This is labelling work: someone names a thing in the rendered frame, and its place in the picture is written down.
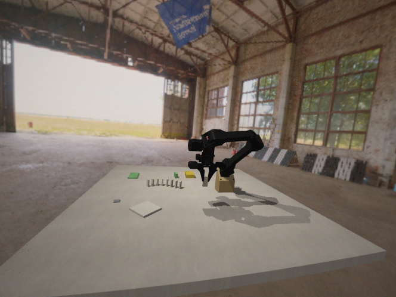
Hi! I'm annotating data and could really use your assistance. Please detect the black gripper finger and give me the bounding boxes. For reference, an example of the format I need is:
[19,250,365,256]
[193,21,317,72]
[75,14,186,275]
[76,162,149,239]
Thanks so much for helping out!
[208,167,218,182]
[198,169,205,182]

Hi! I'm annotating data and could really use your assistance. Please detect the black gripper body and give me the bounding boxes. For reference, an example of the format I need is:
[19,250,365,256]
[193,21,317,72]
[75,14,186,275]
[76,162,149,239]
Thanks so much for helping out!
[188,151,226,170]

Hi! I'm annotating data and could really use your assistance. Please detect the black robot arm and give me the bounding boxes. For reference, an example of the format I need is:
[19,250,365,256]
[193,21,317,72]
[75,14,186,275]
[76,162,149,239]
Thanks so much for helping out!
[188,129,264,177]

